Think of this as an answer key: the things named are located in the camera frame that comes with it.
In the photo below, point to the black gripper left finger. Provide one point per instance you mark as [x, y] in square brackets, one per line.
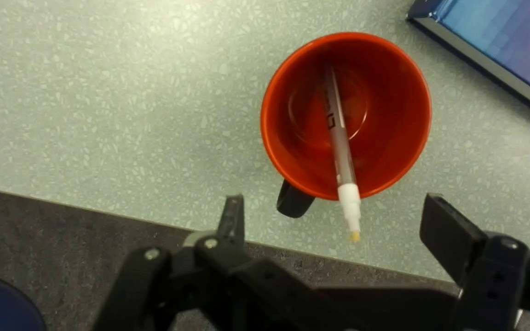
[232, 221]

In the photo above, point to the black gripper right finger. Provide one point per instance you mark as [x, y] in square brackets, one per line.
[455, 239]

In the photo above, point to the white pen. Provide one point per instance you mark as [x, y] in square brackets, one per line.
[341, 140]

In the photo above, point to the black mug red inside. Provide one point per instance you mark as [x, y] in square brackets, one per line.
[387, 121]

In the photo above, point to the blue hardcover book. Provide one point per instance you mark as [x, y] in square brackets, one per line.
[510, 42]

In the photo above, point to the blue trash bin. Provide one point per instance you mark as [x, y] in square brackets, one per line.
[0, 305]

